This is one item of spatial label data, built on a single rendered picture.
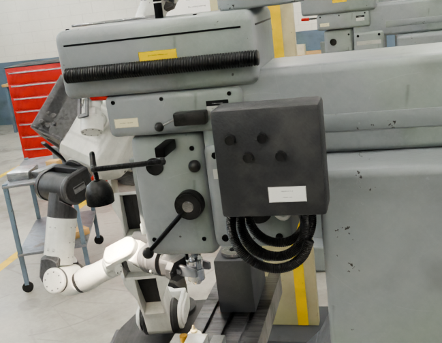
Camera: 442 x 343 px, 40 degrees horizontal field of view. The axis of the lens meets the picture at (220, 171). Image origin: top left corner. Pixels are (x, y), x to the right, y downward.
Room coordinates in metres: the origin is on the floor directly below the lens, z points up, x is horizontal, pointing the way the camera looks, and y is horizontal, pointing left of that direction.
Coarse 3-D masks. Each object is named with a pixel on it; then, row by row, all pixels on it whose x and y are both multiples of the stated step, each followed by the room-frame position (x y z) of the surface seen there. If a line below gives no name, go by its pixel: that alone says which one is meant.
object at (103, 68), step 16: (112, 64) 1.39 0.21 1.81; (128, 64) 1.37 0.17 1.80; (144, 64) 1.36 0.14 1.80; (160, 64) 1.34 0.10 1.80; (176, 64) 1.33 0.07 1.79; (192, 64) 1.32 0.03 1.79; (208, 64) 1.31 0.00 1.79; (224, 64) 1.31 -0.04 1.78; (240, 64) 1.30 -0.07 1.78; (256, 64) 1.29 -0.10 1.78; (80, 80) 1.40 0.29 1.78; (96, 80) 1.40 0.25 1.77
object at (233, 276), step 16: (224, 256) 1.83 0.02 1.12; (224, 272) 1.81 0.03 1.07; (240, 272) 1.79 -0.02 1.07; (256, 272) 1.86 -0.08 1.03; (224, 288) 1.81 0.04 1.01; (240, 288) 1.79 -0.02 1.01; (256, 288) 1.83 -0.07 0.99; (224, 304) 1.81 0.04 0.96; (240, 304) 1.80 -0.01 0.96; (256, 304) 1.81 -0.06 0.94
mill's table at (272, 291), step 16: (272, 288) 1.94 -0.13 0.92; (208, 304) 1.88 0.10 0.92; (272, 304) 1.87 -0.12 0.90; (208, 320) 1.78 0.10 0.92; (224, 320) 1.76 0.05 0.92; (240, 320) 1.75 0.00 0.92; (256, 320) 1.74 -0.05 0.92; (272, 320) 1.84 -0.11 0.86; (208, 336) 1.68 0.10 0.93; (240, 336) 1.66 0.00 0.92; (256, 336) 1.64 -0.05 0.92
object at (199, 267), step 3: (186, 264) 1.51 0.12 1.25; (198, 264) 1.49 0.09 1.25; (201, 264) 1.50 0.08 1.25; (192, 267) 1.49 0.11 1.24; (195, 267) 1.49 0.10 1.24; (198, 267) 1.49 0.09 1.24; (201, 267) 1.50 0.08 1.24; (198, 270) 1.49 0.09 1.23; (201, 270) 1.50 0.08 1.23; (198, 273) 1.49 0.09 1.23; (201, 273) 1.50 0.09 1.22; (204, 273) 1.51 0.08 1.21; (198, 276) 1.49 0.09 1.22; (201, 276) 1.50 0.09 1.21; (204, 276) 1.51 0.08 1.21; (189, 279) 1.50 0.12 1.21; (192, 279) 1.49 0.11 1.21; (195, 279) 1.49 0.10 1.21; (198, 279) 1.49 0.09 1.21; (201, 279) 1.50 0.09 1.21; (195, 282) 1.49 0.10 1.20
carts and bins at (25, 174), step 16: (32, 160) 4.86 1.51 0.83; (48, 160) 4.53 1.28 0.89; (16, 176) 4.26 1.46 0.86; (32, 176) 4.31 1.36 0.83; (32, 192) 4.91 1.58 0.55; (80, 224) 4.18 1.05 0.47; (96, 224) 4.94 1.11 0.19; (16, 240) 4.15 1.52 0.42; (32, 240) 4.40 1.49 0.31; (80, 240) 4.27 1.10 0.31; (96, 240) 4.94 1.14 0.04; (32, 288) 4.16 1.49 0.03
